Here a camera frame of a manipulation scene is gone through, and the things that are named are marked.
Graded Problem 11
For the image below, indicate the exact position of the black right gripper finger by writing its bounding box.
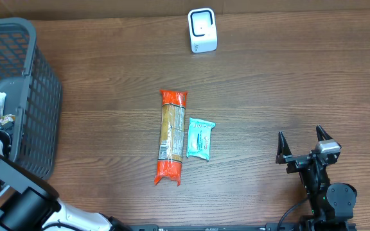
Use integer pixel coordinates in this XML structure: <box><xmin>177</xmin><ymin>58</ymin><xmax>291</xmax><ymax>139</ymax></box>
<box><xmin>276</xmin><ymin>132</ymin><xmax>292</xmax><ymax>164</ymax></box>
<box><xmin>316</xmin><ymin>124</ymin><xmax>332</xmax><ymax>141</ymax></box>

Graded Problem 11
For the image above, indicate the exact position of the teal wet wipes pack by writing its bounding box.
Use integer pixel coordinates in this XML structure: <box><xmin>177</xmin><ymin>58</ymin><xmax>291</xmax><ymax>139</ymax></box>
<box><xmin>186</xmin><ymin>117</ymin><xmax>216</xmax><ymax>161</ymax></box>

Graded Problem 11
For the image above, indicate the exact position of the orange noodle package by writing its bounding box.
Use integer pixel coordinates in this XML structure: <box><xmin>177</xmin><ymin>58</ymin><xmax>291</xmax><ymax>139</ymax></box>
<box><xmin>154</xmin><ymin>89</ymin><xmax>188</xmax><ymax>186</ymax></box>

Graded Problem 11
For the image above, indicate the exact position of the green snack pouch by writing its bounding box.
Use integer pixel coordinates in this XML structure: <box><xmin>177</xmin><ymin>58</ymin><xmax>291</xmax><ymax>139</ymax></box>
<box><xmin>0</xmin><ymin>114</ymin><xmax>15</xmax><ymax>125</ymax></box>

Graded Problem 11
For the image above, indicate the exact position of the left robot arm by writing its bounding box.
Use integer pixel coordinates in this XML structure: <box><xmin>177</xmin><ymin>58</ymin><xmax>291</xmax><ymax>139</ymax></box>
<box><xmin>0</xmin><ymin>123</ymin><xmax>131</xmax><ymax>231</ymax></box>

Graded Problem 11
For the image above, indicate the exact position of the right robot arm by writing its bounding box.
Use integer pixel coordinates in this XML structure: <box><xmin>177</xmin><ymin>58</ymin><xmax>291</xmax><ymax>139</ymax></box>
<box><xmin>276</xmin><ymin>125</ymin><xmax>357</xmax><ymax>230</ymax></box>

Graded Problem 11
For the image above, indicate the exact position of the white barcode scanner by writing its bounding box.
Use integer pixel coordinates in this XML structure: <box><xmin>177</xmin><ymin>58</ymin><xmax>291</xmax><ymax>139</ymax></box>
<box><xmin>188</xmin><ymin>8</ymin><xmax>218</xmax><ymax>53</ymax></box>

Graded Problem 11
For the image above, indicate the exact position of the dark grey plastic basket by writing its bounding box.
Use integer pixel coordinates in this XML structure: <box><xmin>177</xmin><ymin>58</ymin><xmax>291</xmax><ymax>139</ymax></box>
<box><xmin>0</xmin><ymin>17</ymin><xmax>62</xmax><ymax>180</ymax></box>

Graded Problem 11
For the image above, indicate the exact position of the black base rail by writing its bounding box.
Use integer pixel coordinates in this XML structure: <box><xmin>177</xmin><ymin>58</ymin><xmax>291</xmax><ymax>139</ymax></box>
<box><xmin>130</xmin><ymin>223</ymin><xmax>304</xmax><ymax>231</ymax></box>

